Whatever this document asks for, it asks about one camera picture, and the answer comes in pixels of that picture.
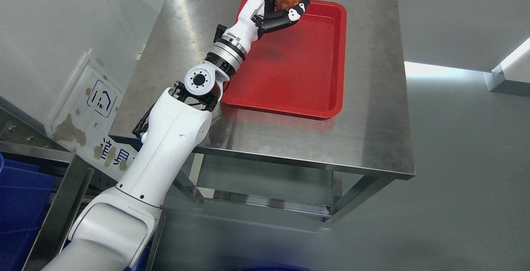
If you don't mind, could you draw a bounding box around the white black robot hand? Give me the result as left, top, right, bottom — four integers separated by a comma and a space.
217, 0, 311, 54

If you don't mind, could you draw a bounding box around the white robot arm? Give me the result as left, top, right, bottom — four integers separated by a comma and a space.
44, 32, 252, 271

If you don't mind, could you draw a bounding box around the red plastic tray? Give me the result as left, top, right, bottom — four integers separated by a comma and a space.
221, 0, 347, 120

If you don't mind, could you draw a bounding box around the stainless steel table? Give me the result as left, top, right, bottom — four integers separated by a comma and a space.
110, 0, 416, 222

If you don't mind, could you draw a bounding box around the white worn sign board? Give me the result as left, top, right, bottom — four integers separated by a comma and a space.
45, 49, 137, 180

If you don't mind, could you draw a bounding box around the blue bin lower left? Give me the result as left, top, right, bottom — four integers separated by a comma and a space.
0, 156, 55, 271

